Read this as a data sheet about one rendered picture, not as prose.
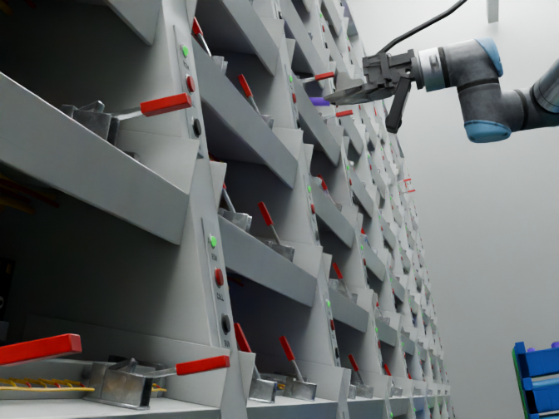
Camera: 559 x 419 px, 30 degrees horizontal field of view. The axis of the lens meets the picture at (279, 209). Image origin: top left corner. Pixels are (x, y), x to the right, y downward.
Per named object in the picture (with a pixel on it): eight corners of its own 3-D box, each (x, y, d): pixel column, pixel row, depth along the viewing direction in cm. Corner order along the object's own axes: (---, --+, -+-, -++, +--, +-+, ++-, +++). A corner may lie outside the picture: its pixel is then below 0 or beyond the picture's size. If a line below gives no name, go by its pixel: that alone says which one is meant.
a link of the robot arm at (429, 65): (446, 93, 227) (444, 80, 218) (423, 98, 228) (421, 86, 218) (437, 55, 229) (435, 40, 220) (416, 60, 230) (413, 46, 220)
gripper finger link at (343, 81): (319, 78, 228) (361, 70, 227) (324, 104, 226) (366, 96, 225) (319, 74, 224) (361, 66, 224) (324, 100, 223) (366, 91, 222)
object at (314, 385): (333, 431, 155) (348, 339, 157) (237, 455, 97) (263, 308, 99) (204, 406, 160) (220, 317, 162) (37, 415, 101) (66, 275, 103)
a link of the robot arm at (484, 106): (529, 131, 217) (516, 74, 219) (478, 138, 214) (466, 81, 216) (509, 141, 226) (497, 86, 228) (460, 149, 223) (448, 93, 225)
